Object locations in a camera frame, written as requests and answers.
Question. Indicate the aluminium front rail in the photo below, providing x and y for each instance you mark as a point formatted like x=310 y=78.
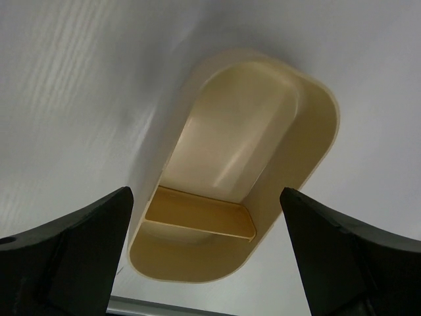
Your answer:
x=124 y=306

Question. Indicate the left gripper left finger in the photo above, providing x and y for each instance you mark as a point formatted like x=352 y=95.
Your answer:
x=66 y=266

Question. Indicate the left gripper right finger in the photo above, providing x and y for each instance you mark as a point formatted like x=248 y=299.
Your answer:
x=348 y=267

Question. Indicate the beige lunch box base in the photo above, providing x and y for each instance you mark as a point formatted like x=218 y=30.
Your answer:
x=246 y=126

